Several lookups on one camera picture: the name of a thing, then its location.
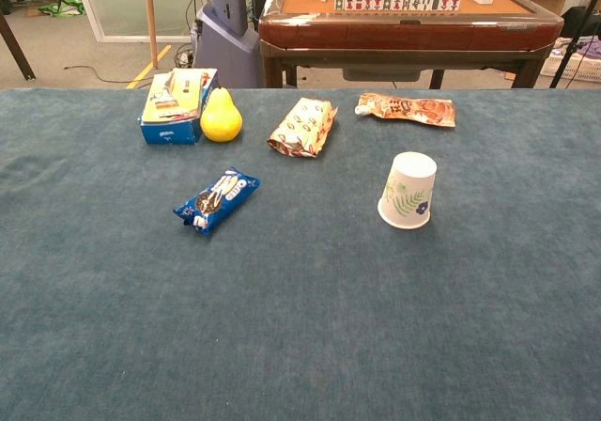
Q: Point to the white paper cup leaf print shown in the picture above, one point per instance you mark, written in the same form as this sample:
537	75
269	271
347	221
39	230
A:
408	191

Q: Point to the white red patterned snack bag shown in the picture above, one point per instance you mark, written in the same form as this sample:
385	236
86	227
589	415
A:
303	127

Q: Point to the blue cookie packet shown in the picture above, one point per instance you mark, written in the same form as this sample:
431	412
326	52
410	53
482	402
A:
216	200

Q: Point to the blue table cloth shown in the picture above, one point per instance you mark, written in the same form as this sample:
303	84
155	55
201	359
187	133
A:
300	299

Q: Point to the yellow pear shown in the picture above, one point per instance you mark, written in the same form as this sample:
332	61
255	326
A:
220	120

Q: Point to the orange spouted drink pouch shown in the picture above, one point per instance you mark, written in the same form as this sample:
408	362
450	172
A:
413	110

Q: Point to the razor blister pack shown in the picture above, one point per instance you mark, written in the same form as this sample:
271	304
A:
164	97
169	135

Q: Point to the white power strip with plugs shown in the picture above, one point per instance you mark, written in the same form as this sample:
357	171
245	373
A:
184	57

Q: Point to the wooden mahjong table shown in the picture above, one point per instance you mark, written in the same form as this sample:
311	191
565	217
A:
404	31

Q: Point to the mahjong tile row face up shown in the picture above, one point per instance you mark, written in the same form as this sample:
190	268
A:
399	3

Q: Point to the wooden pole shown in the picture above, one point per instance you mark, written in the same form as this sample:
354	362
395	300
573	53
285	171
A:
151	26

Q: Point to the green bag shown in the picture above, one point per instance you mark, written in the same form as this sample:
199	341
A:
63	7

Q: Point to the white plastic basket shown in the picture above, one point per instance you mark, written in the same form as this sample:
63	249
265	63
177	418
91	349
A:
575	66

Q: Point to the black tripod stand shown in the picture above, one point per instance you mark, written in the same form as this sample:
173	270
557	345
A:
570	45

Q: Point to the dark table leg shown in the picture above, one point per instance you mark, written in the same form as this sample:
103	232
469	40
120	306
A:
16	50

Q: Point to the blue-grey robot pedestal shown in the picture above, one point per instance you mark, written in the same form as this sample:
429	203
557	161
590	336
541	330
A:
225	40

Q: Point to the glass door white frame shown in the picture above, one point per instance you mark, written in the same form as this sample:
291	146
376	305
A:
122	3

